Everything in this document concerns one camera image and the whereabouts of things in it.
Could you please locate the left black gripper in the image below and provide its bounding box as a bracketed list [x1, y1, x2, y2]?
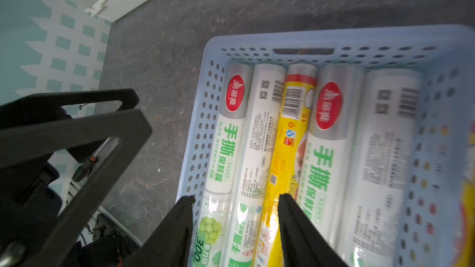
[1, 89, 152, 267]

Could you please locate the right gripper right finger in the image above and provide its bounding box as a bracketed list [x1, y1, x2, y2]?
[278, 194, 347, 267]

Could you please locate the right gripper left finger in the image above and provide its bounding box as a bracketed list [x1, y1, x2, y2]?
[124, 196, 195, 267]

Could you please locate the white green plastic wrap roll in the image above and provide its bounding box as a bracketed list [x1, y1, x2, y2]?
[337, 69, 421, 267]

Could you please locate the light blue plastic basket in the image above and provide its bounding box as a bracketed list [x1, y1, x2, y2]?
[178, 25, 475, 267]

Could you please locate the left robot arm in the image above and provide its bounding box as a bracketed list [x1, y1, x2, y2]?
[1, 89, 139, 267]

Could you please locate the black handled screwdriver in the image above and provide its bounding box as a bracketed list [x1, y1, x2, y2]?
[72, 137, 113, 182]

